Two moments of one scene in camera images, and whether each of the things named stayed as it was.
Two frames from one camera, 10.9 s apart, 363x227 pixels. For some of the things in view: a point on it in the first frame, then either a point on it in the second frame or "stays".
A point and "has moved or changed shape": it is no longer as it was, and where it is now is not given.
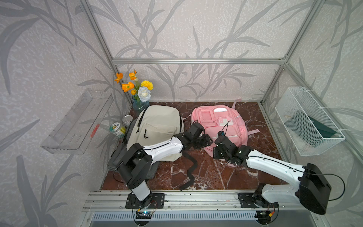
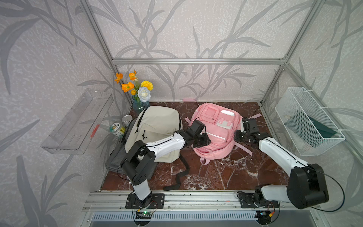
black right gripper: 215,153 → 236,135
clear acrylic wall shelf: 74,131 stays
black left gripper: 206,142 stays
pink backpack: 216,118 has moved or changed shape
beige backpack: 153,124 stays
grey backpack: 113,163 stays
